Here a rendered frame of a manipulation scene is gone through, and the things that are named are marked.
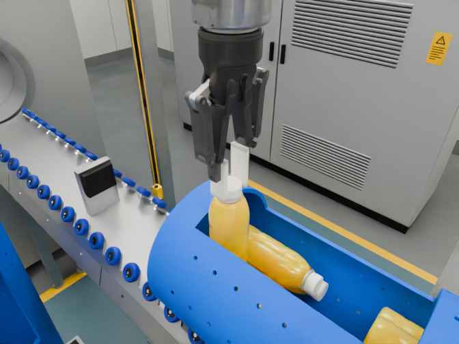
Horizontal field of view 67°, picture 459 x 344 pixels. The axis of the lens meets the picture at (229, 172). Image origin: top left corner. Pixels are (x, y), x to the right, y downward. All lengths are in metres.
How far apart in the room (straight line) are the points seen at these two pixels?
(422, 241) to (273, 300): 2.08
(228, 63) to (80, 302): 1.84
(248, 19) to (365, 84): 1.80
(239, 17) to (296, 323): 0.38
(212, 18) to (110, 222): 0.78
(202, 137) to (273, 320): 0.26
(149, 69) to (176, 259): 0.76
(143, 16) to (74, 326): 1.50
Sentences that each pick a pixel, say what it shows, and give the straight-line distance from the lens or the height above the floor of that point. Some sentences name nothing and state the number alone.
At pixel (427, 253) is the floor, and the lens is 2.48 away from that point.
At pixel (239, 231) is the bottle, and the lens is 0.55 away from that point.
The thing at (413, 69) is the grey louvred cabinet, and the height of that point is 1.03.
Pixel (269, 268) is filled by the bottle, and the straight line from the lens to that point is 0.67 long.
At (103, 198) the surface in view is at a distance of 1.09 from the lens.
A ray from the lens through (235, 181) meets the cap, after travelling 0.53.
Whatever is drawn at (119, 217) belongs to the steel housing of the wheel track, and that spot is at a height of 0.93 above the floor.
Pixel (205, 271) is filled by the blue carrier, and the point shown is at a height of 1.19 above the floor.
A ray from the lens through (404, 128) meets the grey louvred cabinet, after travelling 2.15.
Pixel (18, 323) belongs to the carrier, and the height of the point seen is 0.47.
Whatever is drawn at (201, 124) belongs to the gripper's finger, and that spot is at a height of 1.43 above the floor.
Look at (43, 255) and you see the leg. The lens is 2.03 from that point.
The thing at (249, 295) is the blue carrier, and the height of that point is 1.20.
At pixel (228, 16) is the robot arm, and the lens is 0.38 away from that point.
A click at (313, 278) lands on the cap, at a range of 0.66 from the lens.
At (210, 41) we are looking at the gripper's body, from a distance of 0.40.
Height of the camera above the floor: 1.62
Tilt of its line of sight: 35 degrees down
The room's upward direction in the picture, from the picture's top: straight up
